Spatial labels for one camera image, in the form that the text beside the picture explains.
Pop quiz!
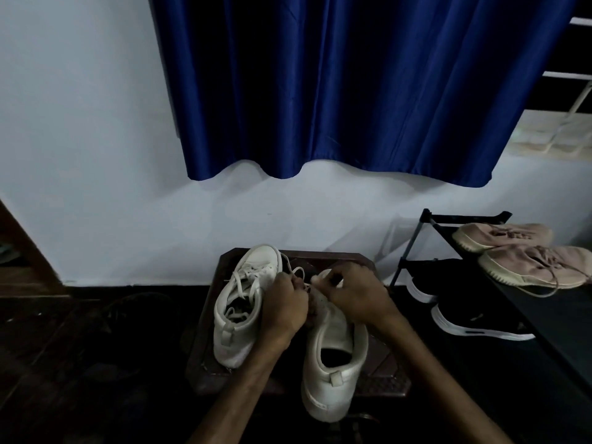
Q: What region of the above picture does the person's right hand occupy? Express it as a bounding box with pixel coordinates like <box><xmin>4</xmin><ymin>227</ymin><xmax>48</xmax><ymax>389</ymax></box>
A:
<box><xmin>310</xmin><ymin>262</ymin><xmax>403</xmax><ymax>336</ymax></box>

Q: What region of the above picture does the person's left hand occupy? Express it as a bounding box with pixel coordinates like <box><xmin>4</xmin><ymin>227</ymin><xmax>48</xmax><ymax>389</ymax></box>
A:
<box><xmin>258</xmin><ymin>271</ymin><xmax>311</xmax><ymax>350</ymax></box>

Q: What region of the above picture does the person's right forearm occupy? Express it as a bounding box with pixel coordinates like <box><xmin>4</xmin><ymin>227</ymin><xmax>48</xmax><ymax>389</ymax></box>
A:
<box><xmin>374</xmin><ymin>314</ymin><xmax>514</xmax><ymax>444</ymax></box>

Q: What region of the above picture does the person's left forearm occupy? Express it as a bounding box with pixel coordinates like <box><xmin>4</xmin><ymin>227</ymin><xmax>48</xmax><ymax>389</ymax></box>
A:
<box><xmin>187</xmin><ymin>337</ymin><xmax>287</xmax><ymax>444</ymax></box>

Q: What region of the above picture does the black sneaker white sole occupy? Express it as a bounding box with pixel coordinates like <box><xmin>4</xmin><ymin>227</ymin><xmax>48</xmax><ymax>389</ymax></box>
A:
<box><xmin>406</xmin><ymin>272</ymin><xmax>438</xmax><ymax>305</ymax></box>
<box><xmin>430</xmin><ymin>302</ymin><xmax>537</xmax><ymax>342</ymax></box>

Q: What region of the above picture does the dark brown plastic stool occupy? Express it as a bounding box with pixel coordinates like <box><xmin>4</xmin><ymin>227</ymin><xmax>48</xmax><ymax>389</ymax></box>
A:
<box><xmin>184</xmin><ymin>247</ymin><xmax>413</xmax><ymax>398</ymax></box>

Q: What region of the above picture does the pink sneaker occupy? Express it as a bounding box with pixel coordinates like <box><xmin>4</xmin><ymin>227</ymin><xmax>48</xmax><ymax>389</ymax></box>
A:
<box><xmin>477</xmin><ymin>244</ymin><xmax>592</xmax><ymax>298</ymax></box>
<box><xmin>452</xmin><ymin>222</ymin><xmax>555</xmax><ymax>254</ymax></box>

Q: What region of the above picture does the black shoe rack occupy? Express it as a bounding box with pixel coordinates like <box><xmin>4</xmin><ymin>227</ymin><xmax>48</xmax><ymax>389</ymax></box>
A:
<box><xmin>388</xmin><ymin>208</ymin><xmax>592</xmax><ymax>393</ymax></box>

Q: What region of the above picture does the blue curtain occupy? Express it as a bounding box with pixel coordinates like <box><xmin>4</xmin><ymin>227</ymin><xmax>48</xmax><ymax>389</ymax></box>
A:
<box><xmin>149</xmin><ymin>0</ymin><xmax>582</xmax><ymax>189</ymax></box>

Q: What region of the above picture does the white window grille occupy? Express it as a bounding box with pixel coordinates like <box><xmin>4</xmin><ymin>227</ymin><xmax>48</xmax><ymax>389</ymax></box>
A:
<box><xmin>506</xmin><ymin>15</ymin><xmax>592</xmax><ymax>160</ymax></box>

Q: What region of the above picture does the grey slipper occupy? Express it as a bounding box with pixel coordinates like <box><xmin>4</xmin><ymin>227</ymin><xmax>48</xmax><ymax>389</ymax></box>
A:
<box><xmin>0</xmin><ymin>242</ymin><xmax>22</xmax><ymax>266</ymax></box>

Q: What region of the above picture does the brown wooden door frame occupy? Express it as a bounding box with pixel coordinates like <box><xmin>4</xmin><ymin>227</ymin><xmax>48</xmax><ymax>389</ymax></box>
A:
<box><xmin>0</xmin><ymin>198</ymin><xmax>73</xmax><ymax>299</ymax></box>

